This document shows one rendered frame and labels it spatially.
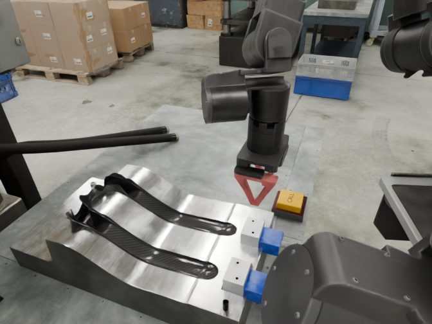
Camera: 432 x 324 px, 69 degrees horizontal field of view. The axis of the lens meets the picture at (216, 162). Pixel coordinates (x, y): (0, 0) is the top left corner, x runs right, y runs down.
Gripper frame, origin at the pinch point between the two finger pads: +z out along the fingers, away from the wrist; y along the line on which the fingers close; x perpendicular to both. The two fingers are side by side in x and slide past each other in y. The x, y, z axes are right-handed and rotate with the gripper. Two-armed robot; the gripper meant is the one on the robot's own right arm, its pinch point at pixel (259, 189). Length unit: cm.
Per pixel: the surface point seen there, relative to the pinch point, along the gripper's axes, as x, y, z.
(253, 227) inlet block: -0.3, 0.5, 9.3
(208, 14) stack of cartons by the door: -262, -619, 74
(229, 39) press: -136, -385, 66
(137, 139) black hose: -48, -31, 16
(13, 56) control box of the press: -85, -26, -8
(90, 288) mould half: -27.7, 17.8, 19.5
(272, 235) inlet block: 3.5, 0.0, 10.5
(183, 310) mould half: -7.3, 17.8, 14.7
